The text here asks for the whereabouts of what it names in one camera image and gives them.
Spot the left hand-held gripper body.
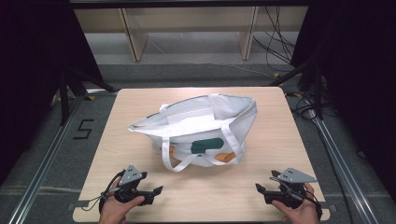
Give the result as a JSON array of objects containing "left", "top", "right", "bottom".
[{"left": 113, "top": 164, "right": 156, "bottom": 207}]

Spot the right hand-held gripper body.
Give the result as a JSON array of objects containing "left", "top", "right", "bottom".
[{"left": 264, "top": 167, "right": 318, "bottom": 210}]

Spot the white canvas tote bag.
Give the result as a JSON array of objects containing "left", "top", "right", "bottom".
[{"left": 127, "top": 92, "right": 259, "bottom": 173}]

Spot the person's right hand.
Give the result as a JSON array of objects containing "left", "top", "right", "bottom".
[{"left": 271, "top": 182, "right": 320, "bottom": 224}]

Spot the person's left hand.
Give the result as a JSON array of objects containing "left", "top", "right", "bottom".
[{"left": 98, "top": 179, "right": 146, "bottom": 224}]

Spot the black metal stand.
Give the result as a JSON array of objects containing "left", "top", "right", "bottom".
[
  {"left": 58, "top": 65, "right": 117, "bottom": 126},
  {"left": 268, "top": 59, "right": 324, "bottom": 121}
]

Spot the black curtain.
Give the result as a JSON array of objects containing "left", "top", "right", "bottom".
[
  {"left": 290, "top": 0, "right": 396, "bottom": 191},
  {"left": 0, "top": 0, "right": 105, "bottom": 185}
]

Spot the light wooden desk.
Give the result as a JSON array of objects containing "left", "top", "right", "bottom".
[{"left": 74, "top": 6, "right": 310, "bottom": 63}]

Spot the black wrist strap cable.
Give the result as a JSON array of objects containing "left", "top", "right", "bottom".
[{"left": 304, "top": 189, "right": 323, "bottom": 220}]

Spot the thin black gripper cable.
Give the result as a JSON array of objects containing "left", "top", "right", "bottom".
[{"left": 80, "top": 169, "right": 126, "bottom": 215}]

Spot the aluminium floor rail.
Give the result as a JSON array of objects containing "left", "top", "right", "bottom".
[
  {"left": 7, "top": 89, "right": 120, "bottom": 224},
  {"left": 306, "top": 106, "right": 380, "bottom": 224}
]

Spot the black floor cable bundle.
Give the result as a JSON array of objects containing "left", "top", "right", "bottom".
[{"left": 285, "top": 88, "right": 325, "bottom": 122}]

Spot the black hanging cable bundle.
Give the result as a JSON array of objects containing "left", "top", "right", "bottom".
[{"left": 251, "top": 6, "right": 297, "bottom": 73}]

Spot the black metal frame bar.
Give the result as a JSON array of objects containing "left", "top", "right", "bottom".
[{"left": 68, "top": 0, "right": 313, "bottom": 9}]

